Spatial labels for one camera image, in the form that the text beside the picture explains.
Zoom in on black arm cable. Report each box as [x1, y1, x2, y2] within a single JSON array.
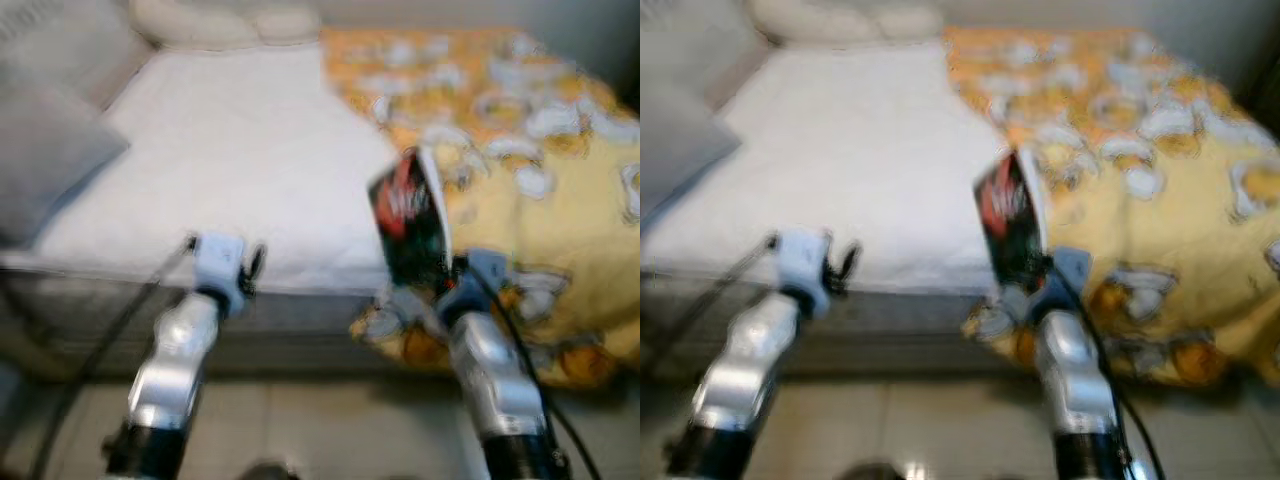
[[470, 262, 601, 480], [30, 235, 196, 480], [640, 235, 781, 441], [1055, 262, 1166, 480]]

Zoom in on printed fabric bed panel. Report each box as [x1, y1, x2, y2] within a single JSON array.
[[640, 0, 771, 111], [0, 0, 156, 111]]

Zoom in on long cream bolster pillow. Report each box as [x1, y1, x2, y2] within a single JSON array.
[[130, 0, 323, 51], [750, 0, 946, 49]]

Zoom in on dark red green book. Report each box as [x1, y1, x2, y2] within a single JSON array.
[[973, 147, 1051, 293], [368, 147, 453, 293]]

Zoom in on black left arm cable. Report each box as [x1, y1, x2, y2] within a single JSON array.
[[30, 235, 196, 480], [640, 235, 781, 441]]

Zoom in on grey bed base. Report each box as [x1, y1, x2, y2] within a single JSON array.
[[0, 290, 401, 376], [640, 290, 1001, 371]]

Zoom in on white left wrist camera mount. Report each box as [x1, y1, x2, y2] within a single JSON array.
[[775, 230, 833, 296], [192, 232, 249, 313]]

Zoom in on yellow cartoon egg blanket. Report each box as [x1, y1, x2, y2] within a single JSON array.
[[320, 28, 641, 391], [945, 28, 1280, 386]]

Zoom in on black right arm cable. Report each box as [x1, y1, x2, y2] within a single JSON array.
[[1055, 262, 1166, 480], [470, 262, 601, 480]]

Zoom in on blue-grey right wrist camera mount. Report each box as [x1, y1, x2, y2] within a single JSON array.
[[462, 250, 509, 301], [1045, 248, 1093, 301]]

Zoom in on grey plush pillow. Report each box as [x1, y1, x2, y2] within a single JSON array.
[[640, 80, 743, 231], [0, 80, 131, 249]]

